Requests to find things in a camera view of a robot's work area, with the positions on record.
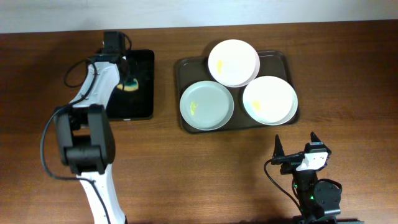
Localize dark brown serving tray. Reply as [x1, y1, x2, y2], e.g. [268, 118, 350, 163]
[175, 50, 294, 133]

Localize green and yellow sponge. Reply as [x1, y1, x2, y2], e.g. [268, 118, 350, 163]
[116, 78, 139, 92]

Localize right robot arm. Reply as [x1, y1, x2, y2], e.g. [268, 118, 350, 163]
[271, 132, 343, 223]

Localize light blue plate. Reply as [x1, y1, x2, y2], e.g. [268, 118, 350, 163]
[179, 81, 234, 131]

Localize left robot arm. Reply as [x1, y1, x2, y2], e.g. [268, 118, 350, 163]
[51, 31, 131, 223]

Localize white cream plate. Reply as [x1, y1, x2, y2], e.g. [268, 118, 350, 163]
[242, 76, 299, 126]

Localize black rectangular sponge tray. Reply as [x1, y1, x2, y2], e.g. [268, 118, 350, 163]
[93, 49, 155, 121]

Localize pink plate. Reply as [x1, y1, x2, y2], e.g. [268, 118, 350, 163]
[208, 39, 260, 88]

